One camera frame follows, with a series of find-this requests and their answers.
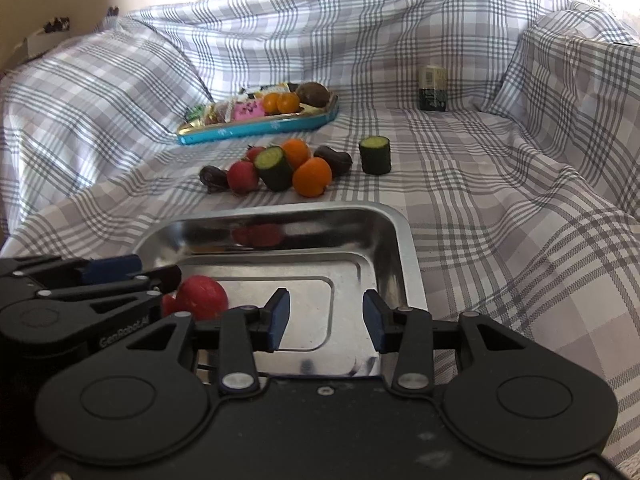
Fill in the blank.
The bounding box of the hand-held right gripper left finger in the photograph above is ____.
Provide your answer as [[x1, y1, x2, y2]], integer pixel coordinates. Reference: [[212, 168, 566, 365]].
[[126, 287, 291, 395]]

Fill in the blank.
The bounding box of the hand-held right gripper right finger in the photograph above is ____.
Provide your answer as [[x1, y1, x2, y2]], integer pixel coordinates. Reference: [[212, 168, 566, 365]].
[[363, 289, 544, 395]]

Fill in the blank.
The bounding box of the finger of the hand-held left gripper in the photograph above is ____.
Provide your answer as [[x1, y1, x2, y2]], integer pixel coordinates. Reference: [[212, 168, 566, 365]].
[[34, 264, 182, 312], [0, 254, 144, 292]]

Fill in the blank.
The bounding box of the steel tray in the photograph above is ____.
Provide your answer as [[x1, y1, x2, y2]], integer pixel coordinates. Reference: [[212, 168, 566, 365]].
[[131, 203, 430, 379]]

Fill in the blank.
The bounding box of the cucumber piece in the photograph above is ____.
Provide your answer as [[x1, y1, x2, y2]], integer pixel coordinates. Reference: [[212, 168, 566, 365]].
[[358, 135, 392, 176], [253, 146, 295, 193]]

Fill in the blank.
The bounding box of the dark brown avocado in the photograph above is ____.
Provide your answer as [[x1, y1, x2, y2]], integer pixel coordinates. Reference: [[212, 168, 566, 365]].
[[199, 164, 231, 195], [313, 145, 354, 179]]

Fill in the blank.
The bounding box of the orange tangerine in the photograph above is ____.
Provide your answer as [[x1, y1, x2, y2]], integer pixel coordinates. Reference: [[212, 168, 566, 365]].
[[281, 139, 312, 170], [292, 157, 334, 199]]

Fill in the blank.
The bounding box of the brown snack packet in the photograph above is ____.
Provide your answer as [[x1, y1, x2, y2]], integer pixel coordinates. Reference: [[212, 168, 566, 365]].
[[203, 102, 234, 125]]

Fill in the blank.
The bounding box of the blue tin tray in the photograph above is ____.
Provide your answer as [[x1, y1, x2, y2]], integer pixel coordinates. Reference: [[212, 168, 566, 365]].
[[176, 91, 340, 147]]

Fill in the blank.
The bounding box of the pink snack packet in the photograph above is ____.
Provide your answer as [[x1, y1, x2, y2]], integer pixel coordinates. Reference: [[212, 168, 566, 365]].
[[231, 100, 266, 122]]

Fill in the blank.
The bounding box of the round brown fruit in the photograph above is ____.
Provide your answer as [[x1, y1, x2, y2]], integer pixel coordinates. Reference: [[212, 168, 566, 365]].
[[295, 82, 331, 108]]

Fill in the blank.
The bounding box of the cardboard box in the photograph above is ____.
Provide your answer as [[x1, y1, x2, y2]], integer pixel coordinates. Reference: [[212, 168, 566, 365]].
[[9, 16, 72, 70]]

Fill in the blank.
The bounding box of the green drink can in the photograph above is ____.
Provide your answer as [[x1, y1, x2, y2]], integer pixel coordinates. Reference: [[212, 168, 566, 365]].
[[418, 65, 450, 112]]

